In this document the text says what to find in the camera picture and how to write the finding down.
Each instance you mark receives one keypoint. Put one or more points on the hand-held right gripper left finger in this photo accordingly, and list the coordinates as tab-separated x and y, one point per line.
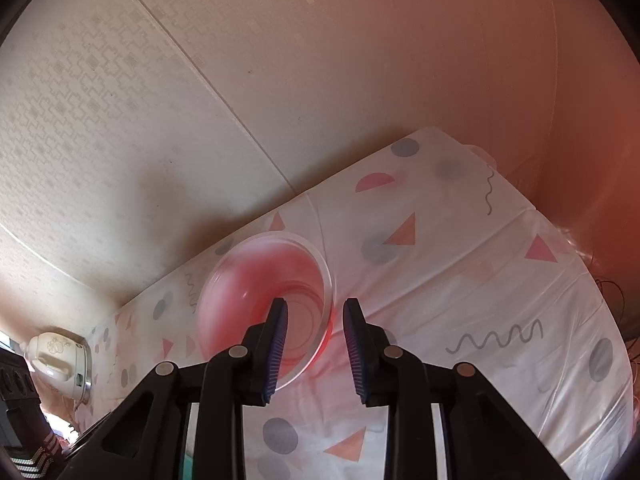
275	355

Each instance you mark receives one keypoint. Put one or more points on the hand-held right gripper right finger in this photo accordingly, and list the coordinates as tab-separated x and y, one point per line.
354	355

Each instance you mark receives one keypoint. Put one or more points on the red plastic bowl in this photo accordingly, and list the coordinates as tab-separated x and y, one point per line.
250	280

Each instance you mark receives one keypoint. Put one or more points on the white electric kettle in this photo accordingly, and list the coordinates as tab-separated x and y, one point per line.
55	360

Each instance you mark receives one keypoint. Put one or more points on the black appliance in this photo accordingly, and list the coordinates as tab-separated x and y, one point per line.
17	390

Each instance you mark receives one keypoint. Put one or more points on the striped dark cloth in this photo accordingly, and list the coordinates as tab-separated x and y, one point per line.
37	455

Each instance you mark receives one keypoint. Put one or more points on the white geometric print tablecloth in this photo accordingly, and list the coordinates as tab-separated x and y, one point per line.
475	310

